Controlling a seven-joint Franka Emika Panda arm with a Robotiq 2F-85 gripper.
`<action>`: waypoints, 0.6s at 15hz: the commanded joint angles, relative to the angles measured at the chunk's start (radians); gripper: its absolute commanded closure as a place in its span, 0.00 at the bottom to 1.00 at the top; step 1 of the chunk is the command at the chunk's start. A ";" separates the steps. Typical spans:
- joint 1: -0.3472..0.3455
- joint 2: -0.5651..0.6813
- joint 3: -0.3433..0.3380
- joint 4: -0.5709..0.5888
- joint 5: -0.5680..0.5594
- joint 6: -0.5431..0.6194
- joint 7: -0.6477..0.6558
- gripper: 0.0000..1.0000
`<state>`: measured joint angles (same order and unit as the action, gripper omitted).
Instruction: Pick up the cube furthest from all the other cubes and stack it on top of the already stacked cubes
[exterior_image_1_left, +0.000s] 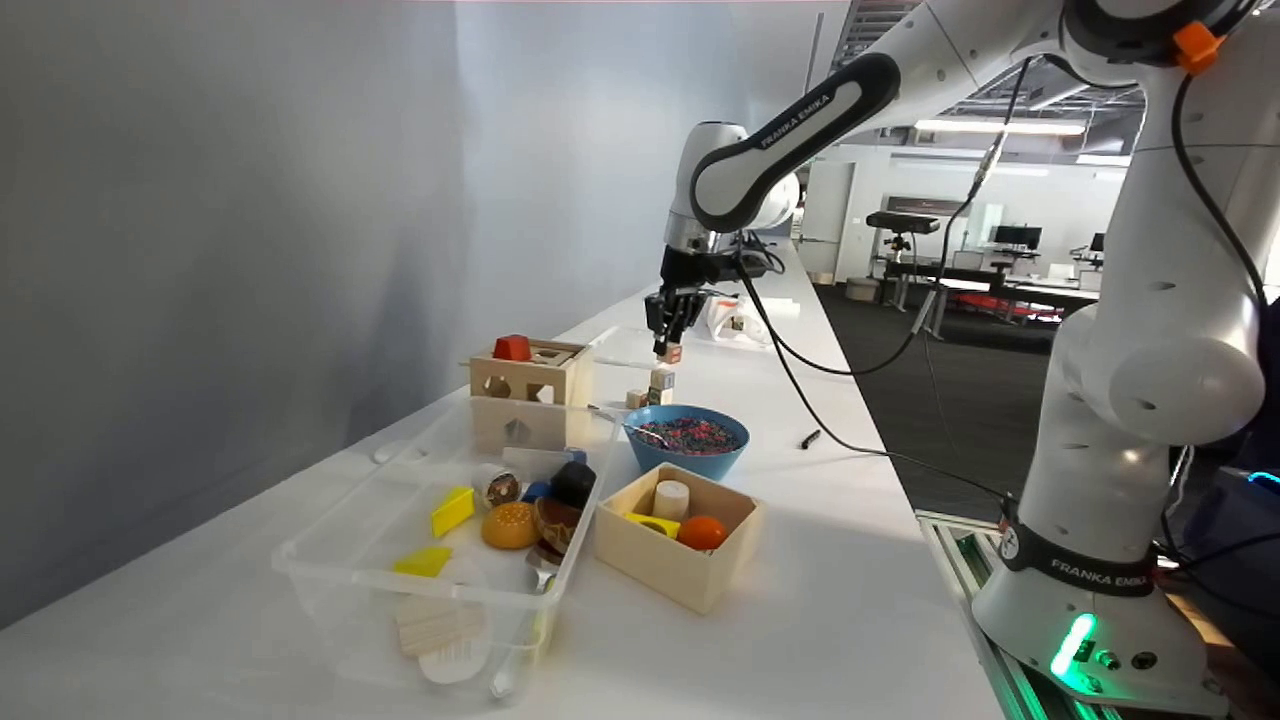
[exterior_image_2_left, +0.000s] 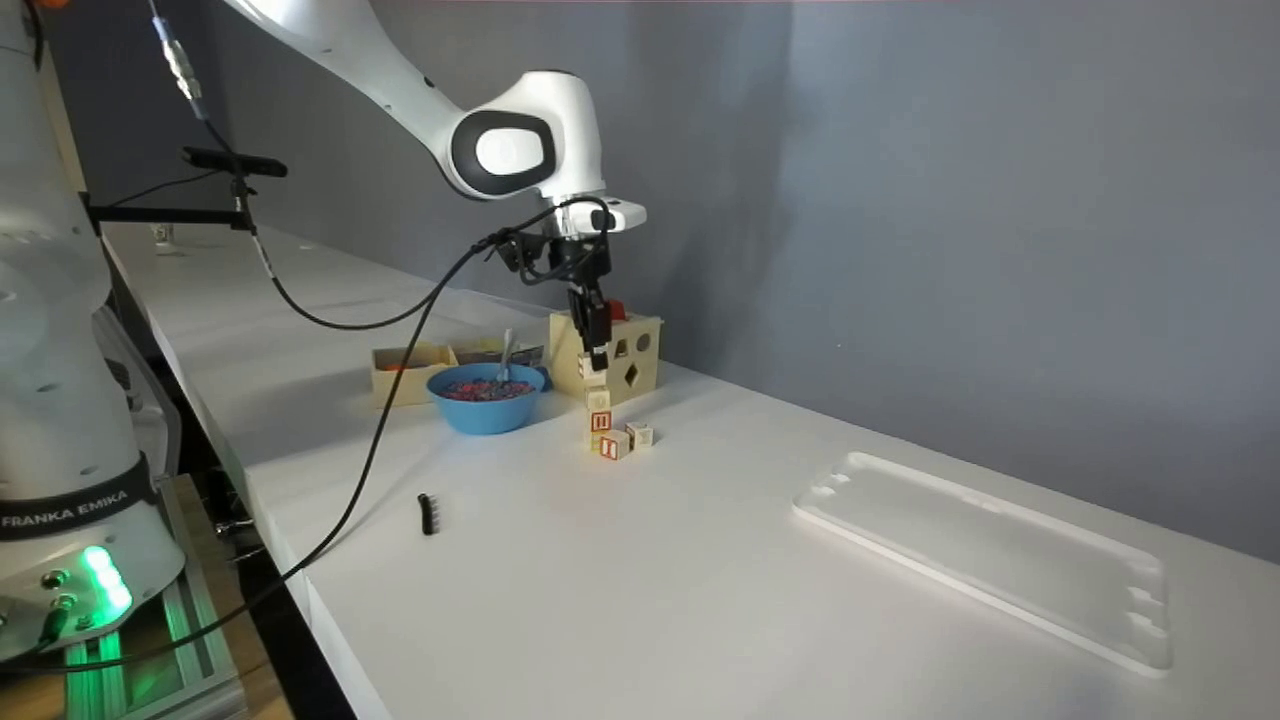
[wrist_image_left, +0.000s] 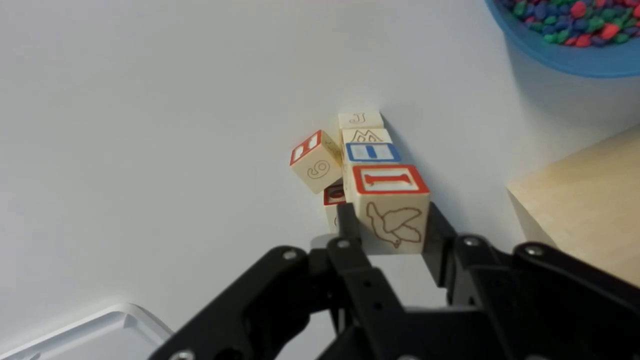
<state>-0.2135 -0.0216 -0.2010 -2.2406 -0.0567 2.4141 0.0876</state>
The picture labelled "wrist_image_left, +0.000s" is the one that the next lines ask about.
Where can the wooden cube with triangle letter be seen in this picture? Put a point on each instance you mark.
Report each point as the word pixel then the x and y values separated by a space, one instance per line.
pixel 364 137

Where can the wooden cube with hook letter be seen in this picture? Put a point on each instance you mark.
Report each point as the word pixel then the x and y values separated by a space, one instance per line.
pixel 361 121

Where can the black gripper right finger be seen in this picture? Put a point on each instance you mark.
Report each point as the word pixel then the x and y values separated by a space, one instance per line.
pixel 546 306

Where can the red framed wooden cube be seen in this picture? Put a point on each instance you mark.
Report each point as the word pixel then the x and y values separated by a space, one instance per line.
pixel 333 197

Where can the wooden shape sorter box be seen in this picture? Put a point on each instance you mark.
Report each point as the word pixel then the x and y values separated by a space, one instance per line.
pixel 586 201

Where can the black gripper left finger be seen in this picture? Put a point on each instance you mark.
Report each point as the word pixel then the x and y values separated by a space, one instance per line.
pixel 280 313

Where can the blue plastic bowl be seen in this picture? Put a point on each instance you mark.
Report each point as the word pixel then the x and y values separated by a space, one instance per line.
pixel 532 53

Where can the red framed bird alphabet cube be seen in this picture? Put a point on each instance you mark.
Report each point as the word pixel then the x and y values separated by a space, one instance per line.
pixel 392 220

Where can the multicoloured candy beads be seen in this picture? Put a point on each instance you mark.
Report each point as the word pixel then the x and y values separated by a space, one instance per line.
pixel 572 22

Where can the wooden cube with swirl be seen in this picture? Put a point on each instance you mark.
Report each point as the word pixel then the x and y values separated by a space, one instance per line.
pixel 317 166

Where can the blue framed alphabet cube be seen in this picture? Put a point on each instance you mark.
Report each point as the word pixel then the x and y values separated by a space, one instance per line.
pixel 373 152

